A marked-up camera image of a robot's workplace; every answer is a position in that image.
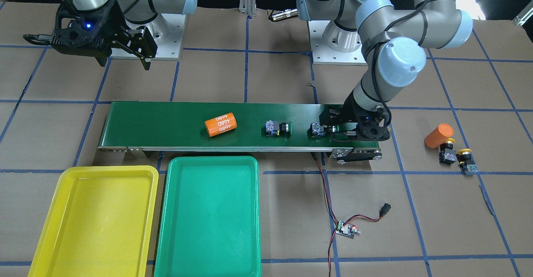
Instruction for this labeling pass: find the yellow plastic tray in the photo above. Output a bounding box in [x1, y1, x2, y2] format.
[28, 165, 159, 277]

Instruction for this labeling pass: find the yellow push button switch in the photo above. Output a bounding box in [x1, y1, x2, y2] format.
[438, 138, 457, 165]

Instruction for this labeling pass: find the black barrel plug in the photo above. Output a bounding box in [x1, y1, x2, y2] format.
[379, 203, 391, 218]

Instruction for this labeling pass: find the red black power wire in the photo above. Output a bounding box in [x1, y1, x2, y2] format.
[311, 152, 384, 277]

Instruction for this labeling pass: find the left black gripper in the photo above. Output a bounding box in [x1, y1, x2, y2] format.
[319, 93, 391, 143]

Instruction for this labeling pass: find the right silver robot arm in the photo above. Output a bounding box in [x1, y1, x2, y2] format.
[23, 0, 198, 70]

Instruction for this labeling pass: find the plain orange cylinder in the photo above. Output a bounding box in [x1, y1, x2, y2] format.
[424, 123, 454, 149]

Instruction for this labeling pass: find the green conveyor belt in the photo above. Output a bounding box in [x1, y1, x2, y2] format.
[98, 102, 381, 164]

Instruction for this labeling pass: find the small motor controller board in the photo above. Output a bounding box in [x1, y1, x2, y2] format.
[335, 220, 361, 239]

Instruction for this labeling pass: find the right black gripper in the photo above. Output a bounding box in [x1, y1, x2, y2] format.
[23, 0, 158, 71]

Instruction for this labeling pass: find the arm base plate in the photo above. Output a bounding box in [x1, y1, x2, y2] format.
[308, 20, 367, 66]
[109, 12, 186, 61]

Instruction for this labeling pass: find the green plastic tray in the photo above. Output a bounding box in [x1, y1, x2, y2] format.
[154, 156, 262, 277]

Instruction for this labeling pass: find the green push button switch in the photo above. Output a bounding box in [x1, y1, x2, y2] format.
[308, 122, 327, 139]

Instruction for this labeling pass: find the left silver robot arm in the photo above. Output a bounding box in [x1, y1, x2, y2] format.
[296, 0, 473, 142]

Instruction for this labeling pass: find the orange cylinder 4680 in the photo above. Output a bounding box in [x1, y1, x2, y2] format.
[205, 112, 237, 137]

